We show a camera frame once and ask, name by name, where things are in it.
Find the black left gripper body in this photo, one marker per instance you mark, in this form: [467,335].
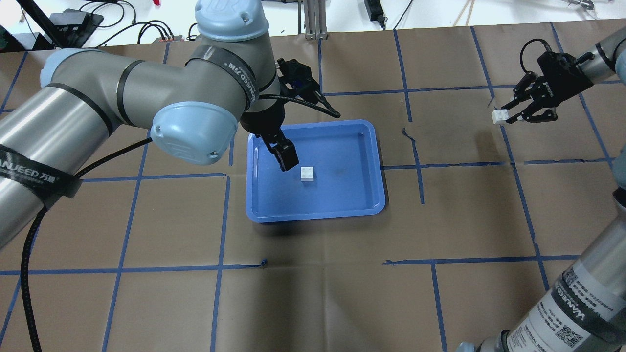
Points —
[267,121]

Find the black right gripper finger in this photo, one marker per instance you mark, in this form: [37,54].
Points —
[523,91]
[531,114]

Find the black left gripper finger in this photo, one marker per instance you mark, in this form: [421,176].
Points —
[285,153]

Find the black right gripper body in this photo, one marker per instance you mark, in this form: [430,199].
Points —
[566,78]

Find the white block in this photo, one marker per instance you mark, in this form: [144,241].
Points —
[307,174]
[500,116]

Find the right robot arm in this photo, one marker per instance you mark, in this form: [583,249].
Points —
[584,310]

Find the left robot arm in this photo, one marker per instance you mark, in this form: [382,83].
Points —
[192,112]

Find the blue plastic tray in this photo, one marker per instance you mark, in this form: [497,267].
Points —
[348,179]

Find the brown paper table cover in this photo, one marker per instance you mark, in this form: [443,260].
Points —
[158,255]

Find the black power adapter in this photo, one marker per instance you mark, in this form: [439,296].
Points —
[374,10]

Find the black monitor stand base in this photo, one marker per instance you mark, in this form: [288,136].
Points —
[73,28]

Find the aluminium frame post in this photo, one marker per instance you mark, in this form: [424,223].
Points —
[313,19]

